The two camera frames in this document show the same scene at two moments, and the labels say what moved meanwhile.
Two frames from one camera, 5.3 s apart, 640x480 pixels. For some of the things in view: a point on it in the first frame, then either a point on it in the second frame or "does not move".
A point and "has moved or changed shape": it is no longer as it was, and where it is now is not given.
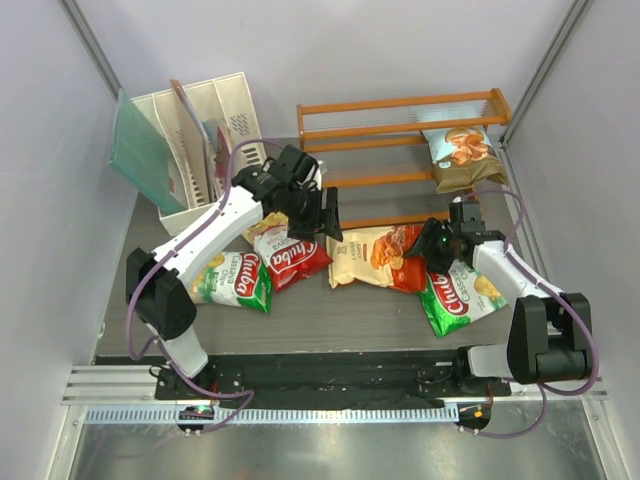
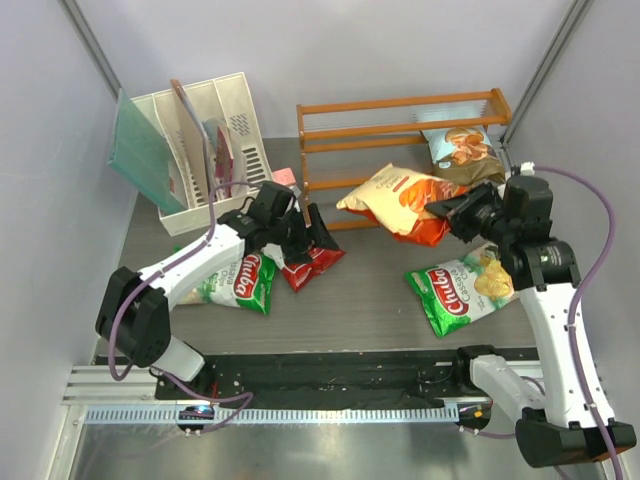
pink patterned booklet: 223,154 does not move
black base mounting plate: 413,379 does not move
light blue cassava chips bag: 463,158 does not move
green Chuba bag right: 455,295 does not move
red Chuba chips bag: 288,258 has moved or changed shape
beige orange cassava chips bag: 376,256 to 397,198
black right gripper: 431,230 to 458,209
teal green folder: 139,152 does not move
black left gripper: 326,221 to 298,253
